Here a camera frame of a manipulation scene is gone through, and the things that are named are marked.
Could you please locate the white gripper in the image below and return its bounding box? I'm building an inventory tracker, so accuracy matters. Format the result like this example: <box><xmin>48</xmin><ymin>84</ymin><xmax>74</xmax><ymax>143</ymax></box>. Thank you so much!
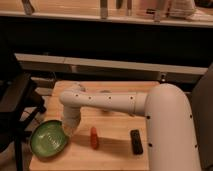
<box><xmin>62</xmin><ymin>107</ymin><xmax>81</xmax><ymax>137</ymax></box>

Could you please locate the green ceramic bowl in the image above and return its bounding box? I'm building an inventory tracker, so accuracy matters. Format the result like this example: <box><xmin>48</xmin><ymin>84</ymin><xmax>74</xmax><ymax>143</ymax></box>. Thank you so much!
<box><xmin>29</xmin><ymin>120</ymin><xmax>68</xmax><ymax>158</ymax></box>

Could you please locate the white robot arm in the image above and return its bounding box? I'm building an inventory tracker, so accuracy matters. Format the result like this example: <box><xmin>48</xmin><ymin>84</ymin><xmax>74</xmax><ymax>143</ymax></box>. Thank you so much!
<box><xmin>59</xmin><ymin>84</ymin><xmax>202</xmax><ymax>171</ymax></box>

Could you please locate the orange carrot toy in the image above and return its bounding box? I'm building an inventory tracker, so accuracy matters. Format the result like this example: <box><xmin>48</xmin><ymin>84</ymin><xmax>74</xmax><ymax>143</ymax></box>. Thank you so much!
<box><xmin>90</xmin><ymin>127</ymin><xmax>99</xmax><ymax>149</ymax></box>

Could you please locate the grey round disc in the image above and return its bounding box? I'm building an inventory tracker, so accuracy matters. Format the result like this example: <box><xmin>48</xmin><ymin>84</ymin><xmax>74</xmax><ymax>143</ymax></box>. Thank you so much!
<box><xmin>101</xmin><ymin>90</ymin><xmax>111</xmax><ymax>93</ymax></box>

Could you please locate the wooden table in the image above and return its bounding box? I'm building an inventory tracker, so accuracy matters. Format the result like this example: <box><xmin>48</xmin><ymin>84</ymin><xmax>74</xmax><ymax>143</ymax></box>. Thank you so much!
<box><xmin>29</xmin><ymin>80</ymin><xmax>161</xmax><ymax>171</ymax></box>

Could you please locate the black chair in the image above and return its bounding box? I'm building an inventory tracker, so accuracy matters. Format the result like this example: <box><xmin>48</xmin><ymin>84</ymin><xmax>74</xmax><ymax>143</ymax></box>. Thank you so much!
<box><xmin>0</xmin><ymin>55</ymin><xmax>46</xmax><ymax>171</ymax></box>

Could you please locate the black rectangular block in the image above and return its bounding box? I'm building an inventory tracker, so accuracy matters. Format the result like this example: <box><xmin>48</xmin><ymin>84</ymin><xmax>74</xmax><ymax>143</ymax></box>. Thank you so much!
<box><xmin>130</xmin><ymin>130</ymin><xmax>143</xmax><ymax>155</ymax></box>

